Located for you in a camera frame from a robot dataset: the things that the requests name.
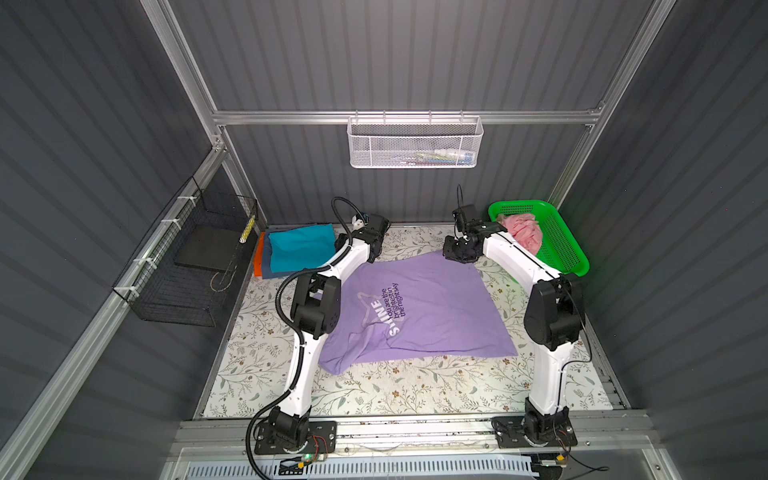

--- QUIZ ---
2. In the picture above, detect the black wire basket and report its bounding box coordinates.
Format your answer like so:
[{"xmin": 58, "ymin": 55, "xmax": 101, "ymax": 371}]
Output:
[{"xmin": 113, "ymin": 179, "xmax": 259, "ymax": 328}]

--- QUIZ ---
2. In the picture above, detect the green plastic basket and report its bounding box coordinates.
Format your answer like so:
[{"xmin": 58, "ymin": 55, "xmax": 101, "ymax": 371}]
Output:
[{"xmin": 488, "ymin": 200, "xmax": 590, "ymax": 277}]

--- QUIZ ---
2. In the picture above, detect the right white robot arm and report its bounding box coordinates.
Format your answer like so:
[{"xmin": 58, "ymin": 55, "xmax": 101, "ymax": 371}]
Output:
[{"xmin": 443, "ymin": 205, "xmax": 585, "ymax": 449}]

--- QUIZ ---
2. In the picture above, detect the pink t-shirt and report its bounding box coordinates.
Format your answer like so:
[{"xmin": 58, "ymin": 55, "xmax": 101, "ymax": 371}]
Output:
[{"xmin": 497, "ymin": 213, "xmax": 543, "ymax": 255}]

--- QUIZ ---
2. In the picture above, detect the folded orange t-shirt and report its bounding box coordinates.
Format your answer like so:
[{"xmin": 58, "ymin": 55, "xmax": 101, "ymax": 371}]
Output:
[{"xmin": 252, "ymin": 232, "xmax": 265, "ymax": 278}]

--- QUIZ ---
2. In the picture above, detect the folded teal t-shirt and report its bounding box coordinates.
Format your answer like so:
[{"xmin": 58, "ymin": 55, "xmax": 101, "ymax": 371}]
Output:
[{"xmin": 268, "ymin": 224, "xmax": 336, "ymax": 273}]

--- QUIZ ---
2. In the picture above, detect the purple t-shirt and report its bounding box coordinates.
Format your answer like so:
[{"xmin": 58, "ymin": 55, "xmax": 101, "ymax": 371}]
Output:
[{"xmin": 319, "ymin": 251, "xmax": 517, "ymax": 375}]

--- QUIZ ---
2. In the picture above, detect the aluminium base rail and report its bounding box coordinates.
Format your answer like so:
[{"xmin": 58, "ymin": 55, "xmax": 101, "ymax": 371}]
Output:
[{"xmin": 170, "ymin": 410, "xmax": 659, "ymax": 458}]

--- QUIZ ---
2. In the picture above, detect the folded blue t-shirt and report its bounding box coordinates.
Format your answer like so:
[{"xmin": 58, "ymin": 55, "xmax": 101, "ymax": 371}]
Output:
[{"xmin": 261, "ymin": 233, "xmax": 293, "ymax": 279}]

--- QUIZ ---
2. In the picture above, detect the white wire mesh basket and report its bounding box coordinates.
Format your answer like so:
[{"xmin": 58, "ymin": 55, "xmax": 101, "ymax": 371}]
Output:
[{"xmin": 346, "ymin": 114, "xmax": 484, "ymax": 169}]

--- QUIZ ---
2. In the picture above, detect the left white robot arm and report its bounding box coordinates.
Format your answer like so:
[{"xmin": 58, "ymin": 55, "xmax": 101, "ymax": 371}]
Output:
[{"xmin": 248, "ymin": 213, "xmax": 391, "ymax": 453}]

